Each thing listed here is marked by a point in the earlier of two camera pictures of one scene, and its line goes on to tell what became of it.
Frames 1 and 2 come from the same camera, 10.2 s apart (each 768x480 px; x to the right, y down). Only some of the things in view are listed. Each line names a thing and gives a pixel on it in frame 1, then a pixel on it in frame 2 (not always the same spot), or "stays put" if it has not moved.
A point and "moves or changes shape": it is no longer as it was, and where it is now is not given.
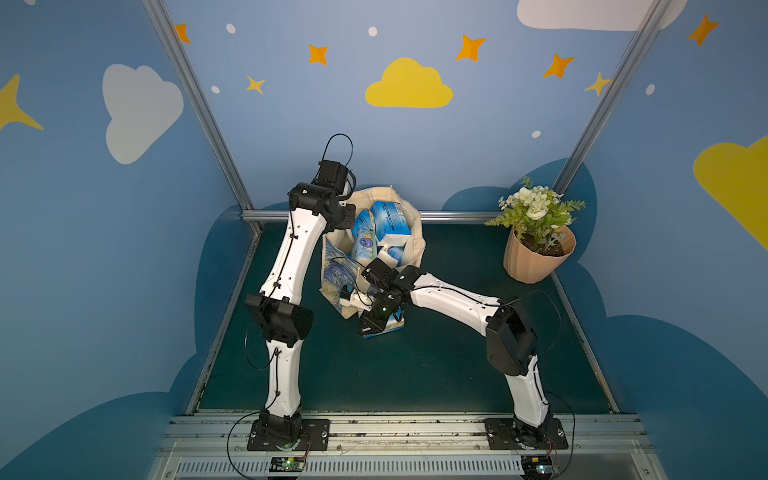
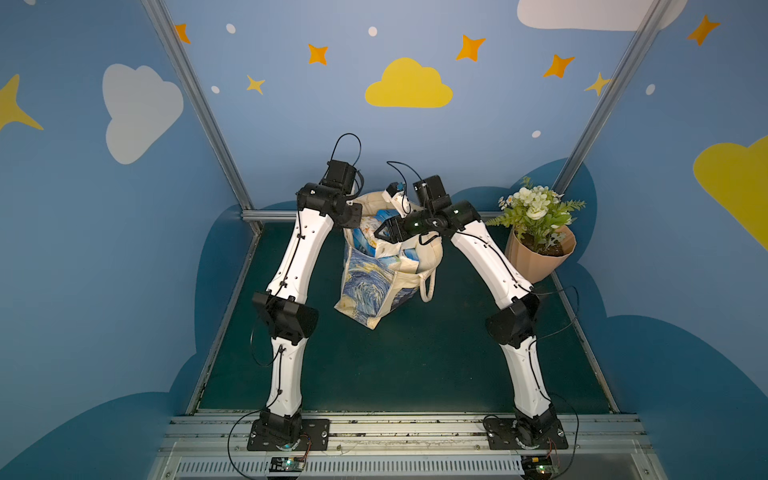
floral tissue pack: [395, 322] → [390, 254]
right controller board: [538, 468] stays put
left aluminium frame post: [202, 109] stays put
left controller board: [286, 464] stays put
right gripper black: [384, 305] → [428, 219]
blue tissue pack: [363, 226] moves or changes shape
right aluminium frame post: [612, 95] stays put
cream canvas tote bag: [386, 226] moves or changes shape
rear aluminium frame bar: [285, 216] stays put
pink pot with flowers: [540, 236] stays put
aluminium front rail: [213, 445] stays put
